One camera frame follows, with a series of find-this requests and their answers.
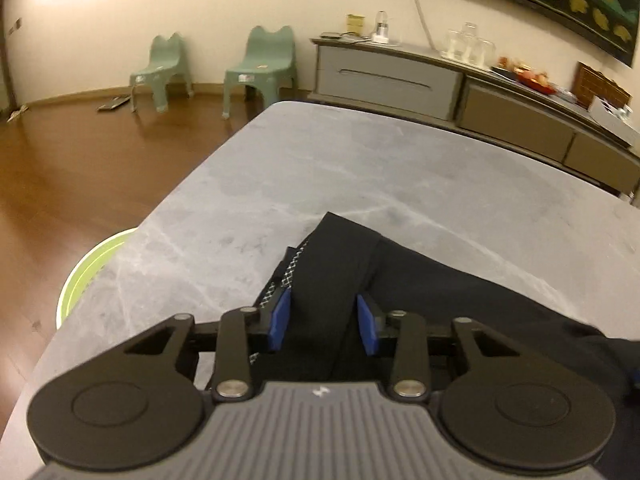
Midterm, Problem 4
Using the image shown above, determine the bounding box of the green round stool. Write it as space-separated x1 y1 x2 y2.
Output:
56 227 139 329

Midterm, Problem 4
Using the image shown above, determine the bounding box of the grey organizer box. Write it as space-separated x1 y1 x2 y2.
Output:
589 96 640 148

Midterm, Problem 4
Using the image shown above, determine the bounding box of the dark flat floor board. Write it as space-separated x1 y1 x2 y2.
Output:
97 95 134 112

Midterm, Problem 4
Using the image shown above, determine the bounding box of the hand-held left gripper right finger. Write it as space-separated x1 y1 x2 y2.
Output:
356 294 526 403

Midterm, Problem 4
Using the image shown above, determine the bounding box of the black garment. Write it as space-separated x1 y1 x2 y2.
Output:
250 211 640 480

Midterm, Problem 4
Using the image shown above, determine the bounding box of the grey wall cable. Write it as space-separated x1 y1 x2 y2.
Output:
410 0 437 49

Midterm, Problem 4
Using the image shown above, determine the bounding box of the wooden grid board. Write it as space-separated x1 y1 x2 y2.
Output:
572 61 633 111

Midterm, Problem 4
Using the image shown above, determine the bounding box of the glass cup set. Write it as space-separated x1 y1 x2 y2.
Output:
442 22 497 66

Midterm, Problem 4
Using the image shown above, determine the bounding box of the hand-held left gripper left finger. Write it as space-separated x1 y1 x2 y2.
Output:
122 290 292 403

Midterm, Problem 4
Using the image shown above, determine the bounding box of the grey and brown sideboard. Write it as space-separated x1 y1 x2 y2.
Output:
307 35 640 196

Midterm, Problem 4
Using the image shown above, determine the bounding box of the red fruit bowl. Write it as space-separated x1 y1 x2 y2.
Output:
500 57 557 94

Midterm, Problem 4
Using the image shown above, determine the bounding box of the green plastic chair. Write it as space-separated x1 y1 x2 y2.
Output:
129 32 195 113
222 25 301 121

